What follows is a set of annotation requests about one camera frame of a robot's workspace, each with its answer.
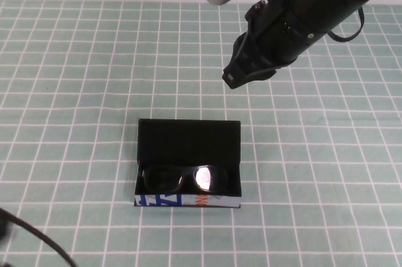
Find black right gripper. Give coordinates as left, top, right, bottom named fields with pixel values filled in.
left=221, top=0, right=320, bottom=90

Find black printed glasses case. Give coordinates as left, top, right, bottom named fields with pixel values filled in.
left=134, top=118, right=243, bottom=209

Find dark framed glasses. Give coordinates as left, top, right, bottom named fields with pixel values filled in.
left=141, top=163, right=229, bottom=193

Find green white checked tablecloth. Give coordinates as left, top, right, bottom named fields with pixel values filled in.
left=0, top=0, right=402, bottom=267

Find thin black looped cable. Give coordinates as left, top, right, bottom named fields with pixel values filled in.
left=326, top=5, right=366, bottom=43

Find black left camera cable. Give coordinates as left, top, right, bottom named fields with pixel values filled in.
left=0, top=206, right=79, bottom=267

